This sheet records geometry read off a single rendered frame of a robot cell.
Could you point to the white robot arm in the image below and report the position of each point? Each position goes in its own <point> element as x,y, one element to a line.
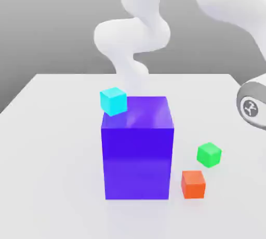
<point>143,22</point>

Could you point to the small cyan cube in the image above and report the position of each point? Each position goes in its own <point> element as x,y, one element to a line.
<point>113,101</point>

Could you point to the small green cube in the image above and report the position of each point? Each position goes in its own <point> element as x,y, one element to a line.
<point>208,155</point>

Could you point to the small orange cube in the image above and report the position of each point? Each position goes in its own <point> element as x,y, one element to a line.
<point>193,185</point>

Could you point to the large purple box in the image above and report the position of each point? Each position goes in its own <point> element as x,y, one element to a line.
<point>137,160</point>

